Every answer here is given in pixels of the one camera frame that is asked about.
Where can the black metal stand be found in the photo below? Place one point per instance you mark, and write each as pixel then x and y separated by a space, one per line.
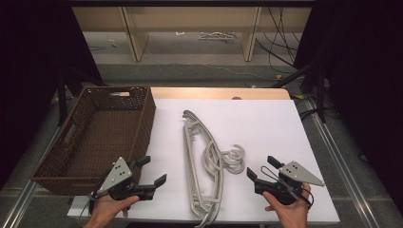
pixel 62 104
pixel 320 95

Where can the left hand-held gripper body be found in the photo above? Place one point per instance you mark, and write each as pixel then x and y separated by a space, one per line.
pixel 115 175

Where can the white object on floor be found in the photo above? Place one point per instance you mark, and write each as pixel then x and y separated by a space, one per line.
pixel 218 35

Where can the beige wooden furniture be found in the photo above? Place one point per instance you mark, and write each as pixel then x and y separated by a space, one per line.
pixel 190 19

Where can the brown woven basket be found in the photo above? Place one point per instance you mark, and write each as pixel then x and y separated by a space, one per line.
pixel 104 126

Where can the metal floor rail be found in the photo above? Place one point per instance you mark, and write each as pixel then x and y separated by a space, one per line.
pixel 342 164
pixel 19 205

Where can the grey plastic clothes hanger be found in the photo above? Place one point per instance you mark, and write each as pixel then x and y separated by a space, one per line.
pixel 219 177
pixel 189 148
pixel 202 126

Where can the person's right hand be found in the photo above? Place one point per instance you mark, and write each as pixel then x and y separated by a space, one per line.
pixel 293 215

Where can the person's left hand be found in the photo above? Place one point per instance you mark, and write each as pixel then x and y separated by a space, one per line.
pixel 106 210

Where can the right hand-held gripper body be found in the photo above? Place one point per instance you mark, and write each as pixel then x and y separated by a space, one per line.
pixel 297 174

